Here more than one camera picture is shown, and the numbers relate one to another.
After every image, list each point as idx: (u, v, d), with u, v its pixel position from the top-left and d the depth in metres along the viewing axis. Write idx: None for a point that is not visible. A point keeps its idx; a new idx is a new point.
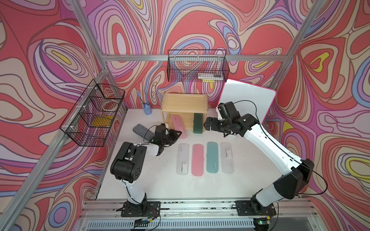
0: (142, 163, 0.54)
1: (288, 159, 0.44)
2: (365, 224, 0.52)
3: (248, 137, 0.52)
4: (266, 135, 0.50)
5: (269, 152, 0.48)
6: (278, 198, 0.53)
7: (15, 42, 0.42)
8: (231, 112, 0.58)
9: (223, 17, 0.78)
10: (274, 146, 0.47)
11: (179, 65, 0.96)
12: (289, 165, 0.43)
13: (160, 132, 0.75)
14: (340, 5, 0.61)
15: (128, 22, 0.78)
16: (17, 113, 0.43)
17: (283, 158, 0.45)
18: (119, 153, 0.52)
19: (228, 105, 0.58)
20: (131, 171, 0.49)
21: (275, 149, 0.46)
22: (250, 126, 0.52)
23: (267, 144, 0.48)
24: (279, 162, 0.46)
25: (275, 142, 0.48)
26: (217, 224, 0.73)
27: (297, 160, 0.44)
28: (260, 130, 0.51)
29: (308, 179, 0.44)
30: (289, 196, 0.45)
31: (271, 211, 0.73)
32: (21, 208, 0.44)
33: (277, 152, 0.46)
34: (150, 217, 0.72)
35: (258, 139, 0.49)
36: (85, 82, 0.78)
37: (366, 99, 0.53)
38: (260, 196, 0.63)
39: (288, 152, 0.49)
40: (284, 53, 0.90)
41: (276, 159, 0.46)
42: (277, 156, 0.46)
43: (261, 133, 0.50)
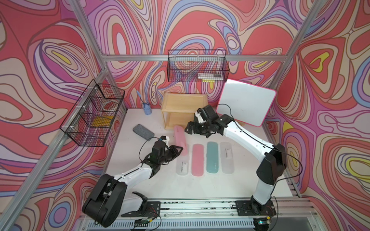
0: (120, 203, 0.44)
1: (261, 146, 0.50)
2: (365, 224, 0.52)
3: (226, 134, 0.58)
4: (241, 129, 0.56)
5: (245, 143, 0.53)
6: (270, 192, 0.55)
7: (15, 41, 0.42)
8: (209, 114, 0.64)
9: (223, 17, 0.78)
10: (248, 137, 0.53)
11: (179, 65, 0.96)
12: (263, 151, 0.48)
13: (158, 149, 0.66)
14: (340, 4, 0.61)
15: (128, 22, 0.78)
16: (17, 113, 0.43)
17: (257, 145, 0.50)
18: (94, 191, 0.44)
19: (206, 107, 0.64)
20: (104, 214, 0.41)
21: (248, 140, 0.52)
22: (226, 123, 0.59)
23: (242, 137, 0.53)
24: (254, 150, 0.50)
25: (248, 134, 0.54)
26: (216, 224, 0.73)
27: (269, 145, 0.50)
28: (235, 125, 0.57)
29: (284, 163, 0.49)
30: (270, 181, 0.49)
31: (271, 211, 0.73)
32: (21, 208, 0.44)
33: (251, 142, 0.51)
34: (150, 217, 0.72)
35: (234, 134, 0.55)
36: (85, 82, 0.78)
37: (366, 99, 0.53)
38: (256, 194, 0.64)
39: (261, 140, 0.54)
40: (284, 53, 0.90)
41: (251, 148, 0.51)
42: (251, 145, 0.51)
43: (236, 128, 0.56)
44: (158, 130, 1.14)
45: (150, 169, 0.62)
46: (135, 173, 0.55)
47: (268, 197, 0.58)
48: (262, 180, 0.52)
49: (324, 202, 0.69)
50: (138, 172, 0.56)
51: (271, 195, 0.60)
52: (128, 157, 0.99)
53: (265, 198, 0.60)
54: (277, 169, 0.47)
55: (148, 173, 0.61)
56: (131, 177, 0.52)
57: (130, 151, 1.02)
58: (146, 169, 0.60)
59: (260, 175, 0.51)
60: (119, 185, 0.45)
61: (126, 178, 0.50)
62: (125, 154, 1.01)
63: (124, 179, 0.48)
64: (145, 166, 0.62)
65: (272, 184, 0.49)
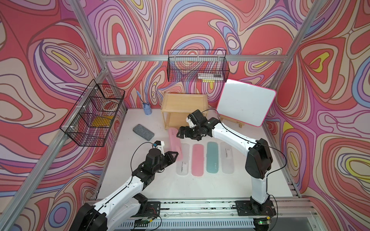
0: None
1: (245, 142, 0.53)
2: (365, 224, 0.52)
3: (215, 135, 0.62)
4: (227, 129, 0.60)
5: (231, 142, 0.57)
6: (264, 187, 0.57)
7: (15, 41, 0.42)
8: (198, 118, 0.69)
9: (223, 17, 0.78)
10: (233, 135, 0.57)
11: (179, 65, 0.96)
12: (247, 146, 0.52)
13: (152, 159, 0.61)
14: (340, 4, 0.61)
15: (128, 22, 0.78)
16: (17, 113, 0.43)
17: (242, 142, 0.54)
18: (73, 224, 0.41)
19: (195, 111, 0.69)
20: None
21: (234, 138, 0.56)
22: (214, 125, 0.63)
23: (228, 136, 0.57)
24: (240, 147, 0.54)
25: (234, 133, 0.58)
26: (216, 224, 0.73)
27: (252, 140, 0.53)
28: (221, 126, 0.62)
29: (269, 156, 0.52)
30: (257, 175, 0.51)
31: (271, 212, 0.73)
32: (21, 208, 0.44)
33: (236, 139, 0.55)
34: (150, 217, 0.72)
35: (221, 134, 0.59)
36: (85, 82, 0.78)
37: (366, 99, 0.53)
38: (253, 193, 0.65)
39: (245, 137, 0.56)
40: (284, 53, 0.90)
41: (237, 146, 0.55)
42: (236, 142, 0.55)
43: (223, 129, 0.61)
44: (158, 130, 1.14)
45: (141, 183, 0.57)
46: (121, 194, 0.50)
47: (265, 195, 0.61)
48: (251, 175, 0.55)
49: (324, 203, 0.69)
50: (125, 193, 0.51)
51: (267, 191, 0.60)
52: (128, 157, 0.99)
53: (263, 196, 0.60)
54: (262, 163, 0.52)
55: (140, 187, 0.57)
56: (116, 202, 0.47)
57: (130, 151, 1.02)
58: (135, 185, 0.55)
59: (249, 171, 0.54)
60: (99, 218, 0.41)
61: (109, 205, 0.46)
62: (125, 154, 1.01)
63: (105, 208, 0.44)
64: (135, 180, 0.57)
65: (261, 177, 0.51)
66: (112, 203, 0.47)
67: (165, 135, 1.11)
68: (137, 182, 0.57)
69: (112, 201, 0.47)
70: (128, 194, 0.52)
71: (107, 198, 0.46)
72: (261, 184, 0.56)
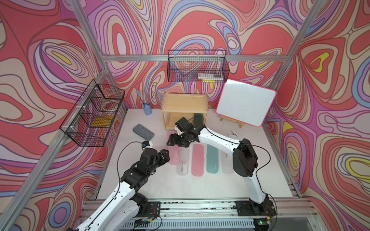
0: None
1: (230, 143, 0.56)
2: (365, 224, 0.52)
3: (202, 140, 0.64)
4: (212, 133, 0.63)
5: (217, 145, 0.59)
6: (256, 185, 0.59)
7: (15, 42, 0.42)
8: (184, 125, 0.71)
9: (223, 17, 0.78)
10: (218, 138, 0.60)
11: (179, 65, 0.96)
12: (231, 147, 0.55)
13: (148, 159, 0.57)
14: (340, 4, 0.61)
15: (128, 21, 0.78)
16: (17, 113, 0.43)
17: (226, 144, 0.57)
18: None
19: (181, 119, 0.72)
20: None
21: (220, 141, 0.58)
22: (199, 131, 0.65)
23: (214, 140, 0.60)
24: (225, 148, 0.56)
25: (218, 136, 0.60)
26: (216, 224, 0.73)
27: (236, 141, 0.56)
28: (206, 130, 0.65)
29: (254, 154, 0.56)
30: (244, 173, 0.54)
31: (271, 212, 0.73)
32: (21, 208, 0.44)
33: (222, 142, 0.58)
34: (150, 217, 0.72)
35: (207, 138, 0.62)
36: (85, 82, 0.78)
37: (366, 100, 0.53)
38: (251, 193, 0.64)
39: (229, 139, 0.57)
40: (284, 53, 0.90)
41: (223, 147, 0.57)
42: (222, 145, 0.57)
43: (208, 133, 0.63)
44: (158, 130, 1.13)
45: (130, 190, 0.51)
46: (107, 209, 0.46)
47: (261, 194, 0.62)
48: (240, 174, 0.57)
49: (326, 204, 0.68)
50: (111, 208, 0.46)
51: (261, 189, 0.62)
52: (128, 157, 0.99)
53: (259, 195, 0.61)
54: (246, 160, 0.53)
55: (129, 195, 0.51)
56: (100, 222, 0.43)
57: (130, 151, 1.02)
58: (123, 195, 0.49)
59: (238, 171, 0.56)
60: None
61: (93, 227, 0.42)
62: (126, 154, 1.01)
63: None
64: (123, 189, 0.51)
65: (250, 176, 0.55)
66: (97, 224, 0.43)
67: (165, 135, 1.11)
68: (125, 190, 0.51)
69: (97, 221, 0.43)
70: (117, 206, 0.48)
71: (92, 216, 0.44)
72: (252, 182, 0.57)
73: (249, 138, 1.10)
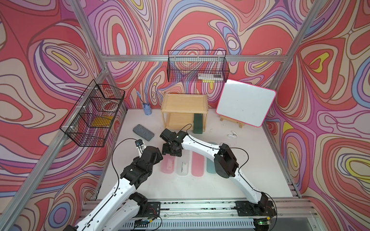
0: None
1: (211, 149, 0.61)
2: (365, 224, 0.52)
3: (185, 147, 0.68)
4: (194, 140, 0.66)
5: (199, 150, 0.63)
6: (248, 186, 0.63)
7: (15, 42, 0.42)
8: (167, 135, 0.75)
9: (223, 18, 0.78)
10: (200, 145, 0.64)
11: (179, 65, 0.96)
12: (213, 153, 0.59)
13: (150, 155, 0.58)
14: (340, 5, 0.61)
15: (128, 22, 0.78)
16: (17, 113, 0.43)
17: (207, 150, 0.61)
18: None
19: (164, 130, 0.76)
20: None
21: (201, 147, 0.63)
22: (182, 138, 0.68)
23: (195, 147, 0.64)
24: (207, 154, 0.61)
25: (200, 143, 0.64)
26: (217, 224, 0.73)
27: (216, 147, 0.61)
28: (189, 137, 0.68)
29: (232, 156, 0.61)
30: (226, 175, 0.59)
31: (271, 212, 0.73)
32: (21, 208, 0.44)
33: (204, 148, 0.62)
34: (150, 218, 0.72)
35: (190, 145, 0.65)
36: (85, 82, 0.78)
37: (366, 100, 0.53)
38: (247, 196, 0.65)
39: (209, 145, 0.63)
40: (284, 53, 0.90)
41: (205, 153, 0.61)
42: (204, 151, 0.61)
43: (190, 140, 0.67)
44: (158, 130, 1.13)
45: (130, 186, 0.50)
46: (107, 206, 0.45)
47: (255, 193, 0.64)
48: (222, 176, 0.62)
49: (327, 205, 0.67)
50: (111, 204, 0.45)
51: (253, 189, 0.64)
52: (128, 158, 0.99)
53: (253, 195, 0.63)
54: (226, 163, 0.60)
55: (129, 191, 0.50)
56: (100, 219, 0.42)
57: (130, 151, 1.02)
58: (123, 192, 0.49)
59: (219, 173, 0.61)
60: None
61: (93, 224, 0.41)
62: (126, 154, 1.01)
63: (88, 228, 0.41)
64: (123, 185, 0.50)
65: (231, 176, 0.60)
66: (97, 221, 0.42)
67: None
68: (124, 186, 0.50)
69: (97, 218, 0.42)
70: (116, 203, 0.47)
71: (92, 212, 0.44)
72: (239, 182, 0.61)
73: (249, 138, 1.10)
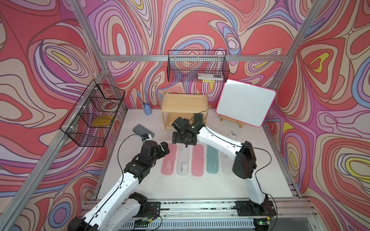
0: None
1: (232, 146, 0.54)
2: (366, 224, 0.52)
3: (200, 140, 0.62)
4: (212, 133, 0.59)
5: (217, 145, 0.57)
6: (257, 188, 0.59)
7: (15, 42, 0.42)
8: (181, 123, 0.68)
9: (223, 18, 0.78)
10: (219, 138, 0.57)
11: (179, 65, 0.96)
12: (233, 151, 0.52)
13: (149, 149, 0.59)
14: (340, 5, 0.61)
15: (128, 22, 0.78)
16: (17, 113, 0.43)
17: (228, 147, 0.54)
18: None
19: (177, 118, 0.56)
20: None
21: (221, 143, 0.56)
22: (198, 130, 0.61)
23: (215, 141, 0.57)
24: (226, 150, 0.55)
25: (219, 137, 0.57)
26: (217, 224, 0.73)
27: (238, 144, 0.54)
28: (205, 129, 0.61)
29: (254, 157, 0.55)
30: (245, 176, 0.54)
31: (271, 212, 0.73)
32: (21, 208, 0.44)
33: (222, 143, 0.55)
34: (150, 217, 0.72)
35: (207, 139, 0.58)
36: (85, 82, 0.78)
37: (366, 100, 0.53)
38: (251, 195, 0.64)
39: (230, 141, 0.55)
40: (284, 53, 0.90)
41: (224, 149, 0.56)
42: (223, 147, 0.55)
43: (208, 133, 0.59)
44: (158, 131, 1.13)
45: (135, 179, 0.52)
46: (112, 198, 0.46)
47: (261, 195, 0.62)
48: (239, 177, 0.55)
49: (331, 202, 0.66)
50: (117, 196, 0.47)
51: (261, 191, 0.61)
52: (127, 157, 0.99)
53: (258, 196, 0.61)
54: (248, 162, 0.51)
55: (134, 184, 0.53)
56: (108, 209, 0.43)
57: (130, 151, 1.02)
58: (128, 184, 0.50)
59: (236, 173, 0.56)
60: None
61: (100, 214, 0.42)
62: (126, 154, 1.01)
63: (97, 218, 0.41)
64: (127, 178, 0.52)
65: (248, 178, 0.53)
66: (104, 211, 0.43)
67: (165, 135, 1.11)
68: (128, 180, 0.51)
69: (104, 209, 0.43)
70: (122, 195, 0.48)
71: (99, 204, 0.44)
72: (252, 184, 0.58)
73: (249, 138, 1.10)
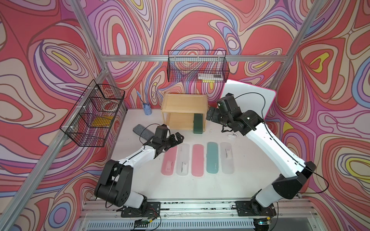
0: (129, 184, 0.46)
1: (293, 162, 0.42)
2: (366, 224, 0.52)
3: (250, 136, 0.48)
4: (272, 135, 0.46)
5: (272, 153, 0.45)
6: (277, 199, 0.54)
7: (15, 42, 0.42)
8: (232, 107, 0.52)
9: (223, 18, 0.78)
10: (279, 147, 0.44)
11: (179, 65, 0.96)
12: (294, 170, 0.41)
13: (161, 132, 0.69)
14: (340, 5, 0.61)
15: (128, 22, 0.78)
16: (17, 113, 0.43)
17: (288, 161, 0.43)
18: (103, 176, 0.45)
19: (229, 98, 0.52)
20: (116, 194, 0.43)
21: (279, 152, 0.44)
22: (255, 124, 0.47)
23: (271, 147, 0.45)
24: (283, 165, 0.44)
25: (280, 144, 0.45)
26: (216, 224, 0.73)
27: (301, 162, 0.43)
28: (264, 128, 0.47)
29: None
30: (288, 197, 0.45)
31: (271, 211, 0.73)
32: (21, 208, 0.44)
33: (282, 155, 0.43)
34: (150, 218, 0.72)
35: (263, 141, 0.46)
36: (85, 82, 0.78)
37: (366, 100, 0.53)
38: (259, 197, 0.63)
39: (292, 154, 0.44)
40: (284, 53, 0.90)
41: (279, 161, 0.44)
42: (281, 159, 0.44)
43: (266, 134, 0.46)
44: None
45: (154, 149, 0.63)
46: (138, 155, 0.55)
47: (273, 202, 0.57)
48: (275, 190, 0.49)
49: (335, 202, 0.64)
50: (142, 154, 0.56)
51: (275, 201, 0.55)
52: None
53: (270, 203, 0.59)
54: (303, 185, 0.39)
55: (152, 154, 0.62)
56: (136, 160, 0.52)
57: (130, 151, 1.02)
58: (149, 150, 0.61)
59: (277, 188, 0.48)
60: (125, 168, 0.45)
61: (131, 161, 0.50)
62: (126, 154, 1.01)
63: (128, 163, 0.49)
64: (148, 147, 0.63)
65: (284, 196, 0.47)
66: (133, 160, 0.51)
67: None
68: (150, 148, 0.62)
69: (133, 159, 0.52)
70: (144, 157, 0.57)
71: (129, 156, 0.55)
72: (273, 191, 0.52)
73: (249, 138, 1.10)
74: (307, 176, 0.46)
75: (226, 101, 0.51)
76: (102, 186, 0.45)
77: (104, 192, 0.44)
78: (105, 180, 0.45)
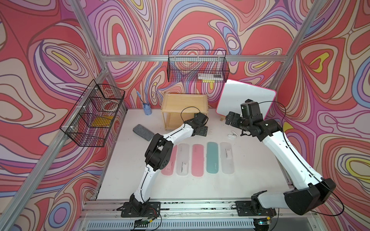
0: (170, 155, 0.59)
1: (307, 174, 0.41)
2: (365, 224, 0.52)
3: (265, 143, 0.51)
4: (288, 145, 0.46)
5: (285, 161, 0.46)
6: (280, 206, 0.53)
7: (16, 42, 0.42)
8: (254, 113, 0.55)
9: (223, 18, 0.78)
10: (294, 157, 0.44)
11: (179, 65, 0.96)
12: (307, 181, 0.40)
13: (203, 117, 0.80)
14: (340, 5, 0.61)
15: (128, 22, 0.78)
16: (17, 113, 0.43)
17: (301, 172, 0.42)
18: (151, 143, 0.59)
19: (254, 103, 0.55)
20: (159, 160, 0.57)
21: (293, 161, 0.44)
22: (272, 132, 0.49)
23: (285, 155, 0.45)
24: (295, 174, 0.43)
25: (296, 154, 0.45)
26: (217, 224, 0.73)
27: (317, 176, 0.41)
28: (282, 136, 0.48)
29: (325, 199, 0.43)
30: (299, 212, 0.43)
31: (271, 212, 0.73)
32: (21, 208, 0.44)
33: (296, 164, 0.43)
34: (150, 218, 0.72)
35: (278, 148, 0.47)
36: (85, 82, 0.78)
37: (366, 100, 0.53)
38: (262, 198, 0.63)
39: (308, 167, 0.43)
40: (284, 53, 0.90)
41: (292, 171, 0.44)
42: (294, 168, 0.43)
43: (283, 141, 0.47)
44: (158, 130, 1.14)
45: (191, 128, 0.71)
46: (179, 132, 0.65)
47: (269, 205, 0.60)
48: (286, 202, 0.47)
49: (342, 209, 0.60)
50: (183, 132, 0.66)
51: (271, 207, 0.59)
52: (127, 157, 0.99)
53: (270, 206, 0.60)
54: (316, 201, 0.38)
55: (190, 133, 0.71)
56: (176, 136, 0.63)
57: (130, 151, 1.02)
58: (188, 129, 0.70)
59: (288, 200, 0.46)
60: (168, 142, 0.57)
61: (172, 137, 0.61)
62: (126, 154, 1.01)
63: (171, 138, 0.60)
64: (188, 126, 0.71)
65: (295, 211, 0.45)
66: (174, 136, 0.62)
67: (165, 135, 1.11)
68: (189, 127, 0.71)
69: (174, 135, 0.62)
70: (183, 134, 0.66)
71: (171, 132, 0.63)
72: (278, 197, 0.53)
73: (249, 138, 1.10)
74: (323, 194, 0.43)
75: (249, 106, 0.55)
76: (149, 152, 0.60)
77: (150, 156, 0.59)
78: (152, 147, 0.59)
